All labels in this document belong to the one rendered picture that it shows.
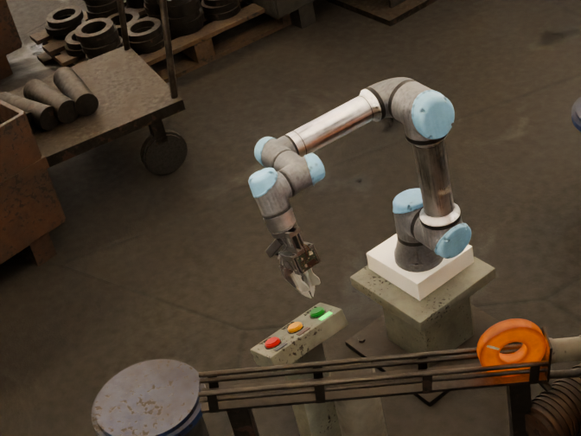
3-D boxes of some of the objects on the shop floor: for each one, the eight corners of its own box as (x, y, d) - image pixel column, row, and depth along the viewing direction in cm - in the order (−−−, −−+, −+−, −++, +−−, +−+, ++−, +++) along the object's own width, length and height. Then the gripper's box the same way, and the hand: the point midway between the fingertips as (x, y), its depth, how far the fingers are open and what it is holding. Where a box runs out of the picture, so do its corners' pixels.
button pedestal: (379, 468, 317) (349, 313, 280) (317, 517, 307) (277, 363, 270) (345, 439, 328) (310, 286, 291) (283, 485, 318) (239, 334, 281)
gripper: (279, 238, 268) (310, 310, 275) (307, 220, 272) (338, 291, 279) (262, 234, 275) (293, 304, 282) (290, 216, 279) (320, 286, 286)
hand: (308, 292), depth 282 cm, fingers closed
